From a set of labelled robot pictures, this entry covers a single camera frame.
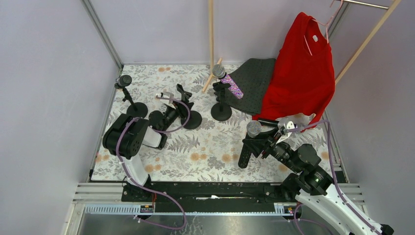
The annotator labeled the black mic stand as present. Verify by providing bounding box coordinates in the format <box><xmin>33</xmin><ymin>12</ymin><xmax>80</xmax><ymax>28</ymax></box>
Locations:
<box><xmin>173</xmin><ymin>84</ymin><xmax>202</xmax><ymax>130</ymax></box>
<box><xmin>210</xmin><ymin>82</ymin><xmax>232</xmax><ymax>121</ymax></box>
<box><xmin>114</xmin><ymin>84</ymin><xmax>148</xmax><ymax>118</ymax></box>

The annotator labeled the silver head black microphone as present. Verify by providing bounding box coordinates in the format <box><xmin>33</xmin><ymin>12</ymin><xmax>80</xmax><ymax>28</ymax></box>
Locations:
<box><xmin>238</xmin><ymin>120</ymin><xmax>262</xmax><ymax>169</ymax></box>

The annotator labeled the black mic stand back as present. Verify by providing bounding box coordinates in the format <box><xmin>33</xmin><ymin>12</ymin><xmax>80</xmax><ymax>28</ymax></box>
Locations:
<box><xmin>210</xmin><ymin>82</ymin><xmax>232</xmax><ymax>121</ymax></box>

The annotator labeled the black mic stand front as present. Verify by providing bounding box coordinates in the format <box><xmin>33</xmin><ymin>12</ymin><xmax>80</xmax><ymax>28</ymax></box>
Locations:
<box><xmin>114</xmin><ymin>84</ymin><xmax>148</xmax><ymax>118</ymax></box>

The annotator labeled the purple glitter microphone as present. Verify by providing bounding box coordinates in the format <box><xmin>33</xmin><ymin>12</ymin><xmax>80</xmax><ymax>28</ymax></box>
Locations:
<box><xmin>212</xmin><ymin>64</ymin><xmax>244</xmax><ymax>99</ymax></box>

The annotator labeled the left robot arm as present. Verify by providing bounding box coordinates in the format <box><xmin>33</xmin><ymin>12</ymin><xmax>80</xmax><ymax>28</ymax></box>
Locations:
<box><xmin>102</xmin><ymin>101</ymin><xmax>193</xmax><ymax>186</ymax></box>

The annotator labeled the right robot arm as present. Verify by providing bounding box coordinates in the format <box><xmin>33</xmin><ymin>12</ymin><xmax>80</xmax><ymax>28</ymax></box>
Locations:
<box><xmin>243</xmin><ymin>127</ymin><xmax>394</xmax><ymax>235</ymax></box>

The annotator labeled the floral table mat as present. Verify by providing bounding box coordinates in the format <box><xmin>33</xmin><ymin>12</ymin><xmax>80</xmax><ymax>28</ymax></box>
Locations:
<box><xmin>91</xmin><ymin>64</ymin><xmax>338</xmax><ymax>183</ymax></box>

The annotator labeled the wooden clothes rack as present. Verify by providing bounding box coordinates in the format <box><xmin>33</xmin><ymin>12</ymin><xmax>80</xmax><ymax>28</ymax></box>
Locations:
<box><xmin>207</xmin><ymin>0</ymin><xmax>401</xmax><ymax>84</ymax></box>

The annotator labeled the grey dotted cloth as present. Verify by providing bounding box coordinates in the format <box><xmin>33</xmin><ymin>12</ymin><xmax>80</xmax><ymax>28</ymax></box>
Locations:
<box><xmin>224</xmin><ymin>58</ymin><xmax>276</xmax><ymax>116</ymax></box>

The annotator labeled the red t-shirt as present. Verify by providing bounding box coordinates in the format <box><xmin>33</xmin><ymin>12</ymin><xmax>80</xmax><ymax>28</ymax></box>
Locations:
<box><xmin>252</xmin><ymin>12</ymin><xmax>335</xmax><ymax>125</ymax></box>

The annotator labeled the pink clothes hanger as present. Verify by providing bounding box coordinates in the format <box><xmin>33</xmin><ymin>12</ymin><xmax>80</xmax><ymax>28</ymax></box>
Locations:
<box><xmin>304</xmin><ymin>0</ymin><xmax>344</xmax><ymax>56</ymax></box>

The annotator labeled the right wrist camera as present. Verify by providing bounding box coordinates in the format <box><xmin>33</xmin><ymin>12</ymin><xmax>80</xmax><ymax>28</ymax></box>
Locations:
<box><xmin>277</xmin><ymin>117</ymin><xmax>297</xmax><ymax>142</ymax></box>

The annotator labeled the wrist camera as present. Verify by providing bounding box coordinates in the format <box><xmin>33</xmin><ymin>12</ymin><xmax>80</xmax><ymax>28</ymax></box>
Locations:
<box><xmin>277</xmin><ymin>117</ymin><xmax>297</xmax><ymax>142</ymax></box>
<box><xmin>156</xmin><ymin>91</ymin><xmax>174</xmax><ymax>107</ymax></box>

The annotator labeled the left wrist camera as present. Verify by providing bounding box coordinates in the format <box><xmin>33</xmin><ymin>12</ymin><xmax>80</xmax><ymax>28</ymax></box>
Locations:
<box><xmin>156</xmin><ymin>91</ymin><xmax>174</xmax><ymax>107</ymax></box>

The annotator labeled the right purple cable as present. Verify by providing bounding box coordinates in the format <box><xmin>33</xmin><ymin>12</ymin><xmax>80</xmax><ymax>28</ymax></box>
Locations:
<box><xmin>287</xmin><ymin>119</ymin><xmax>383</xmax><ymax>235</ymax></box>

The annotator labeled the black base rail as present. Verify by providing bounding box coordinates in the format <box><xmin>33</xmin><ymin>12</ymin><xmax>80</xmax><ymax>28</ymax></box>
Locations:
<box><xmin>121</xmin><ymin>181</ymin><xmax>296</xmax><ymax>213</ymax></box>

